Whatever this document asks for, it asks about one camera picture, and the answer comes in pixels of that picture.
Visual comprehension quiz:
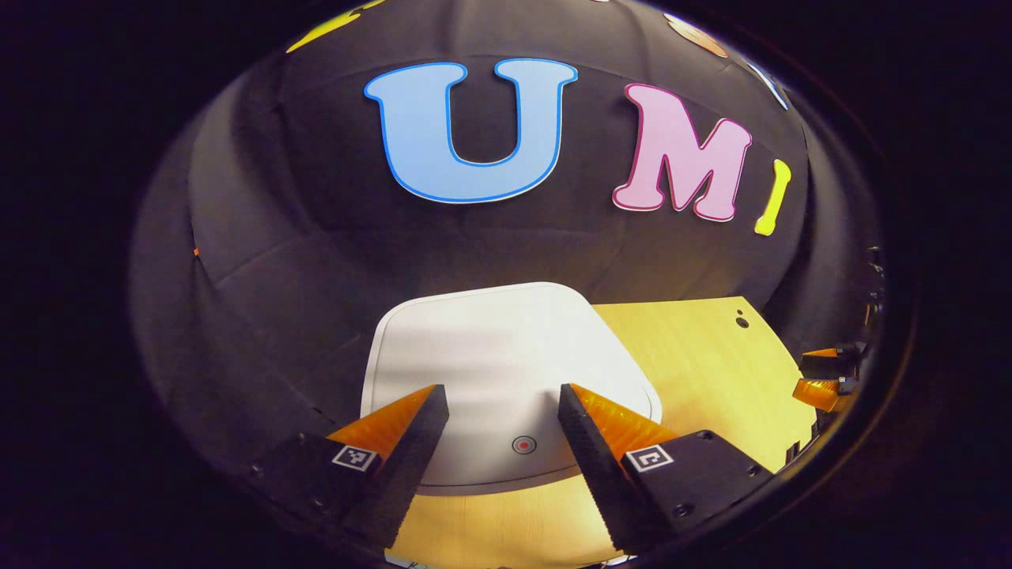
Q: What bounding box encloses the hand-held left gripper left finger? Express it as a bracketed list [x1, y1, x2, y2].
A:
[249, 384, 450, 550]

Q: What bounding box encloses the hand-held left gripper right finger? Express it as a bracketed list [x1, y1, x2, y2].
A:
[558, 383, 776, 554]

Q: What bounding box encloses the white desktop garbage bin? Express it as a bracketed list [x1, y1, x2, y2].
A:
[361, 282, 663, 497]

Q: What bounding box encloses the wooden desktop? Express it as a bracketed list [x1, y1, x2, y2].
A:
[387, 296, 819, 569]

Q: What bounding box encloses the black backdrop cloth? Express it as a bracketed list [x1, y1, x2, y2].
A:
[130, 0, 882, 491]

